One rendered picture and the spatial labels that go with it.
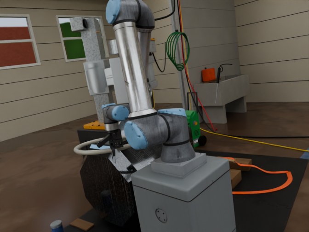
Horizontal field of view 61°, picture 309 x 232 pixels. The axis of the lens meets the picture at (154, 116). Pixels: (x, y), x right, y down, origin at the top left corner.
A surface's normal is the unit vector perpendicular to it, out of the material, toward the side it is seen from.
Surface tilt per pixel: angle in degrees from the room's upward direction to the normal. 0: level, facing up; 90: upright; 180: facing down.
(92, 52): 90
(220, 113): 90
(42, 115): 90
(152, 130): 81
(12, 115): 90
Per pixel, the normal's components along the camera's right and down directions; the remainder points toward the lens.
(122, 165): -0.08, -0.33
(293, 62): -0.68, 0.25
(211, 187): 0.72, 0.03
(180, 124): 0.55, 0.02
